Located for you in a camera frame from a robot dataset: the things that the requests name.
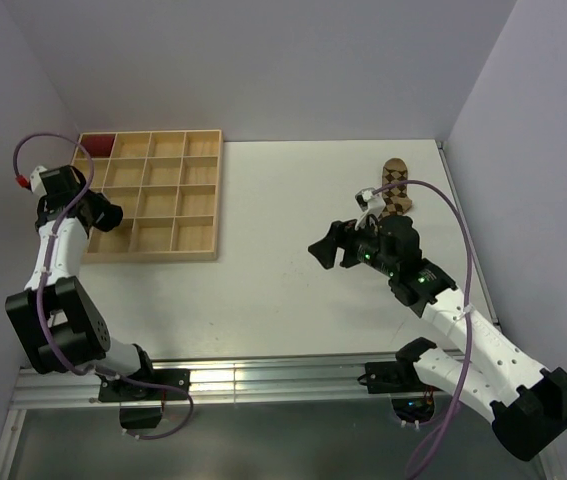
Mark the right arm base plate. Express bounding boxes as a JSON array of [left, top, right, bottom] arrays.
[[357, 359, 438, 395]]

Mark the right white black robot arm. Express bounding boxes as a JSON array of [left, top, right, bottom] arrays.
[[308, 216, 567, 461]]

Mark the aluminium rail frame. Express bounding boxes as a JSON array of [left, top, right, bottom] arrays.
[[0, 139, 554, 480]]

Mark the brown argyle sock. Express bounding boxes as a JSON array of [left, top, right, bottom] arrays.
[[380, 158, 412, 219]]

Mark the red rolled sock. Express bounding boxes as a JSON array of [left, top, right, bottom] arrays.
[[80, 133, 116, 158]]

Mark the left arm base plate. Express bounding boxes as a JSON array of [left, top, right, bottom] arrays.
[[98, 367, 192, 431]]

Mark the wooden compartment tray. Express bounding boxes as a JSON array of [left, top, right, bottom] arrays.
[[72, 130, 224, 264]]

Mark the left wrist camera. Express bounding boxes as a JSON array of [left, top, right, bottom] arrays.
[[16, 165, 48, 197]]

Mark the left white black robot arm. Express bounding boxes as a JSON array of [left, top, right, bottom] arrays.
[[5, 165, 158, 399]]

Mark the black sock with blue marks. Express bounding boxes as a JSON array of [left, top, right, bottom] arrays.
[[90, 194, 123, 232]]

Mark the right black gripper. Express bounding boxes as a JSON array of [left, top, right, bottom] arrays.
[[308, 212, 397, 277]]

